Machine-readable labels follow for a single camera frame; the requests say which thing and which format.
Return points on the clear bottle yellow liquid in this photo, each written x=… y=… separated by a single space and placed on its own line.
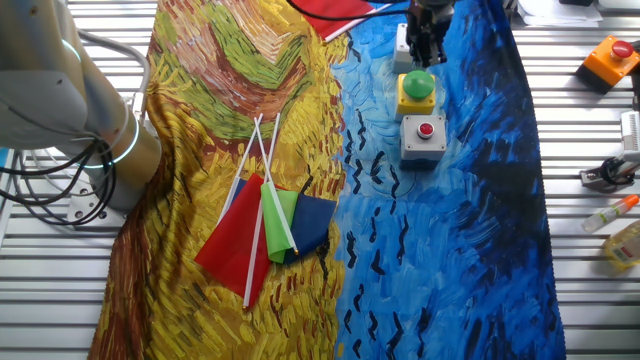
x=625 y=247

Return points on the silver ribbed camera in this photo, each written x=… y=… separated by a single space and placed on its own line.
x=631 y=132

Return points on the grey box green button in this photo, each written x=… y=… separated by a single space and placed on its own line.
x=401 y=50

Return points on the grey box red button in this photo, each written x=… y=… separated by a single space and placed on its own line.
x=422 y=147

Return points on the large red flag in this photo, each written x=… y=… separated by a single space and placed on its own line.
x=330 y=12

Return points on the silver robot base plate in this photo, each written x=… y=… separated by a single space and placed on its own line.
x=87 y=215

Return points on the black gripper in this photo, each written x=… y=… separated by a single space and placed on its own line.
x=429 y=22

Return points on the painted wheat field cloth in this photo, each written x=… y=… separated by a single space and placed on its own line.
x=425 y=250

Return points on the small blue flag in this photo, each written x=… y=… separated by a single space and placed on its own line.
x=312 y=225

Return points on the white paper stack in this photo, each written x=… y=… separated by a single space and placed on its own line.
x=560 y=15

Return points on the yellow box green mushroom button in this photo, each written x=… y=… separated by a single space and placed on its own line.
x=417 y=100

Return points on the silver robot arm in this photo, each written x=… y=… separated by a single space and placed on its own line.
x=50 y=100

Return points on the small red flag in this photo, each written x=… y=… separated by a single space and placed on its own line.
x=230 y=250

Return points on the orange emergency stop box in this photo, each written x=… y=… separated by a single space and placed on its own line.
x=605 y=65

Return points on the small green flag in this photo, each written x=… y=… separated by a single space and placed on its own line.
x=275 y=225

